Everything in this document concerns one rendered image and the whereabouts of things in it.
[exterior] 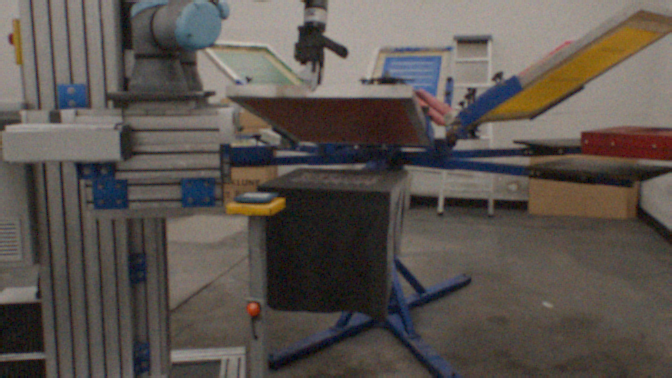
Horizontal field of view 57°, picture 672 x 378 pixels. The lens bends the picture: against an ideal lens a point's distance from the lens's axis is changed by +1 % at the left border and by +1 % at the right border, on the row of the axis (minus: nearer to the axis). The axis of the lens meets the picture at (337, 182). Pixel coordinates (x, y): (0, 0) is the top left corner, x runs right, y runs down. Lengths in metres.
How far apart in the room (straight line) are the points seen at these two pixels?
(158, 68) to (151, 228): 0.54
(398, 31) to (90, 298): 5.10
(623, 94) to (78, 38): 5.51
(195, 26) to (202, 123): 0.26
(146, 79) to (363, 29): 5.11
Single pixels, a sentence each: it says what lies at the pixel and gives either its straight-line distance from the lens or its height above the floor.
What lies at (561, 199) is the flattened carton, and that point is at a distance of 6.51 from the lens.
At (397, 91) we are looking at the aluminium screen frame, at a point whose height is 1.26.
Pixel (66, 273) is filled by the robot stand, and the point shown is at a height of 0.73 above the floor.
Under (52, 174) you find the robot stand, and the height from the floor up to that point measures 1.02.
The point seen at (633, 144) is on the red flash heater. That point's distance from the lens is 2.45.
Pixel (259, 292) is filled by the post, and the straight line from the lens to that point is 1.80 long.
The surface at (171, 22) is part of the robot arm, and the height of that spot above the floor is 1.43.
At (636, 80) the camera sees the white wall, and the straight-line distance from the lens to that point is 6.66.
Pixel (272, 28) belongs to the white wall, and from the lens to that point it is 6.92.
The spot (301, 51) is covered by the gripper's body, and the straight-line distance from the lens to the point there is 1.92.
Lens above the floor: 1.28
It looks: 9 degrees down
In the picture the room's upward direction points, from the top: straight up
